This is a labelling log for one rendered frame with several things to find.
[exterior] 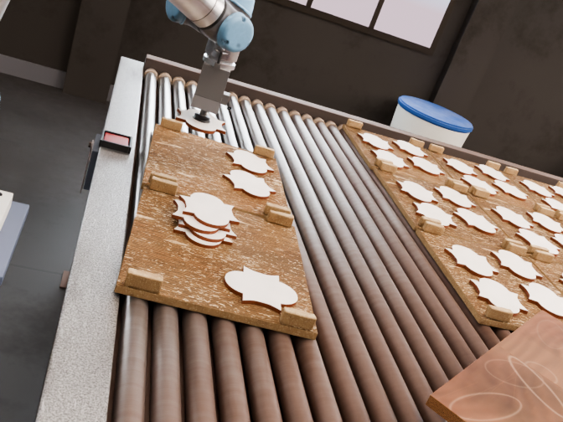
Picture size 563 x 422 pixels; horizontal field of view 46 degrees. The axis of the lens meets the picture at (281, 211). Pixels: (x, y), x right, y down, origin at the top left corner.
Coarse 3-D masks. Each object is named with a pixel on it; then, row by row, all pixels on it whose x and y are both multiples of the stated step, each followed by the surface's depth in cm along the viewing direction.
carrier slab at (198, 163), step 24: (168, 144) 169; (192, 144) 175; (216, 144) 181; (168, 168) 155; (192, 168) 160; (216, 168) 165; (240, 168) 171; (192, 192) 147; (216, 192) 152; (240, 192) 157; (264, 216) 150
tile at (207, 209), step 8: (184, 200) 134; (192, 200) 135; (200, 200) 137; (208, 200) 138; (216, 200) 139; (192, 208) 132; (200, 208) 133; (208, 208) 134; (216, 208) 136; (224, 208) 137; (232, 208) 139; (200, 216) 130; (208, 216) 131; (216, 216) 132; (224, 216) 134; (232, 216) 135; (208, 224) 129; (216, 224) 129; (224, 224) 130
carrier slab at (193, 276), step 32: (160, 192) 142; (160, 224) 129; (256, 224) 144; (128, 256) 114; (160, 256) 118; (192, 256) 122; (224, 256) 126; (256, 256) 130; (288, 256) 135; (128, 288) 106; (192, 288) 112; (224, 288) 116; (256, 320) 111
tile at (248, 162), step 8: (240, 152) 179; (248, 152) 181; (232, 160) 174; (240, 160) 174; (248, 160) 176; (256, 160) 178; (264, 160) 180; (248, 168) 170; (256, 168) 172; (264, 168) 174
